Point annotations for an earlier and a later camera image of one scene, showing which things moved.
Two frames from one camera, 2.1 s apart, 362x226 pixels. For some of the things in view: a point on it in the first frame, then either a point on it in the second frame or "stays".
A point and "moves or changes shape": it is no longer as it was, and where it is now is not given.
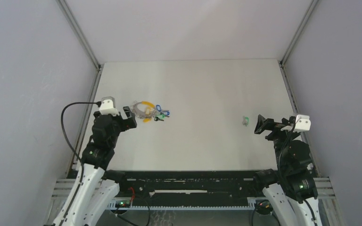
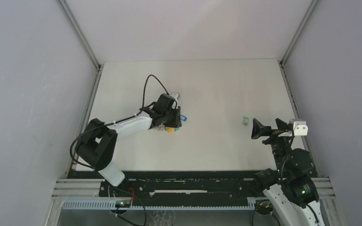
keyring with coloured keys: x=147 y=110 moves or changes shape
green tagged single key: x=245 y=120 stays
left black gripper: x=128 y=123 -> x=176 y=122
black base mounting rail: x=188 y=185 stays
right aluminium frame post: x=284 y=66 stays
